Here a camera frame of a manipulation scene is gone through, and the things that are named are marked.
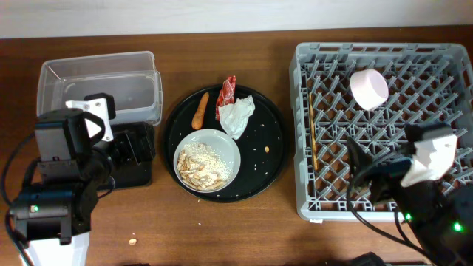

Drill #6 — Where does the orange carrot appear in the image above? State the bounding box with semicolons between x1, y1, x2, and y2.
191;92;209;130

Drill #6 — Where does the pink bowl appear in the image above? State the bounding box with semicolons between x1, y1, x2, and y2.
350;69;389;111

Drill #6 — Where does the white plate with food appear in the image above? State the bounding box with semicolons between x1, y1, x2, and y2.
172;129;241;194

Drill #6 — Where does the wooden chopstick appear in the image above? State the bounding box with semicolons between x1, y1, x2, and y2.
308;92;319;171

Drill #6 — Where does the white napkin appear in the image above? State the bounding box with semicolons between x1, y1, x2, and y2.
218;95;255;140

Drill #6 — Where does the red snack wrapper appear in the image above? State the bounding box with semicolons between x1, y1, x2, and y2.
215;75;237;120

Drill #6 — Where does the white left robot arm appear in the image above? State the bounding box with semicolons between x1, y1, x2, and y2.
5;109;156;265

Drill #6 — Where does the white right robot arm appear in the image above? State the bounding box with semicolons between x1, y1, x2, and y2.
346;135;472;265

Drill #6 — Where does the grey dishwasher rack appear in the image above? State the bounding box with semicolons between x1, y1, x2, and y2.
289;43;472;223

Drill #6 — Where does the black rectangular tray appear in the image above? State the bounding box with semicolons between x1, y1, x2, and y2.
92;122;153;191

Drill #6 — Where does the clear plastic bin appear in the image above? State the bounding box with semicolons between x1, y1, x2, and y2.
36;51;163;126

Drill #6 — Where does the round black tray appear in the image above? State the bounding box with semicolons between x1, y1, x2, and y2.
160;85;289;203

